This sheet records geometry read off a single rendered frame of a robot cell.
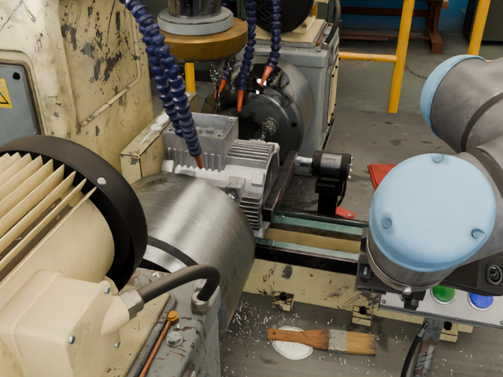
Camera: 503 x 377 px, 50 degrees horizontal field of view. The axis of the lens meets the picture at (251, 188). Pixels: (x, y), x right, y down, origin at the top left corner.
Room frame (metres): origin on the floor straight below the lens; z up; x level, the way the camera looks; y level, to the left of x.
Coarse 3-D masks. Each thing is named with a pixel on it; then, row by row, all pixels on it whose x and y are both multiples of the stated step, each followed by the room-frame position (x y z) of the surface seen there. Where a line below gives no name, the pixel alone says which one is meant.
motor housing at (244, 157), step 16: (240, 144) 0.94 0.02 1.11; (256, 144) 0.94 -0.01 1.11; (272, 144) 0.94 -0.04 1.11; (240, 160) 0.89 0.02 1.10; (256, 160) 0.88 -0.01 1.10; (272, 160) 0.98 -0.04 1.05; (208, 176) 0.88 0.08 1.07; (224, 176) 0.88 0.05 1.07; (240, 176) 0.87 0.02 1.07; (272, 176) 0.99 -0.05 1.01; (256, 192) 0.85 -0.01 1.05; (240, 208) 0.84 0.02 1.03; (256, 208) 0.82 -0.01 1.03; (256, 224) 0.83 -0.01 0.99
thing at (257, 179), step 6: (276, 144) 0.97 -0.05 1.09; (276, 150) 0.96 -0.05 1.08; (162, 162) 0.90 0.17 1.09; (168, 162) 0.90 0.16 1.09; (174, 162) 0.90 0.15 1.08; (162, 168) 0.89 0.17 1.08; (168, 168) 0.89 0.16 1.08; (174, 168) 0.90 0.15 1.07; (252, 174) 0.85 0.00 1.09; (258, 174) 0.85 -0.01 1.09; (264, 174) 0.86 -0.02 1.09; (252, 180) 0.85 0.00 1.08; (258, 180) 0.84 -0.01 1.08; (264, 180) 0.86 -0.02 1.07; (258, 186) 0.85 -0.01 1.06; (258, 234) 0.84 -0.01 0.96
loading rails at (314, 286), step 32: (288, 224) 0.93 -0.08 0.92; (320, 224) 0.93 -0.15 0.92; (352, 224) 0.93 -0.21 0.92; (256, 256) 0.85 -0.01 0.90; (288, 256) 0.83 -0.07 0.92; (320, 256) 0.81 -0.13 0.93; (352, 256) 0.83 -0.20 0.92; (256, 288) 0.84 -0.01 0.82; (288, 288) 0.83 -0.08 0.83; (320, 288) 0.81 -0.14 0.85; (352, 288) 0.80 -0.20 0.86; (352, 320) 0.76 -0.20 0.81; (416, 320) 0.76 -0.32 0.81
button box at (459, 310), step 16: (432, 288) 0.57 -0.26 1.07; (384, 304) 0.56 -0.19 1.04; (400, 304) 0.56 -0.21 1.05; (432, 304) 0.56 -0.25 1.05; (448, 304) 0.55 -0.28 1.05; (464, 304) 0.55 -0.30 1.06; (496, 304) 0.55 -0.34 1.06; (448, 320) 0.56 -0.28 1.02; (464, 320) 0.54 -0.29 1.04; (480, 320) 0.53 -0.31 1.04; (496, 320) 0.53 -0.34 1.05
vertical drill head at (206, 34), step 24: (168, 0) 0.93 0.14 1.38; (192, 0) 0.90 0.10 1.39; (216, 0) 0.92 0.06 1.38; (168, 24) 0.90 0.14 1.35; (192, 24) 0.89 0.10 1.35; (216, 24) 0.90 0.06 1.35; (240, 24) 0.95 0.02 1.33; (192, 48) 0.86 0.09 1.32; (216, 48) 0.87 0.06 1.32; (240, 48) 0.90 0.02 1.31; (216, 72) 0.89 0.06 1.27; (216, 96) 0.90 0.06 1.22
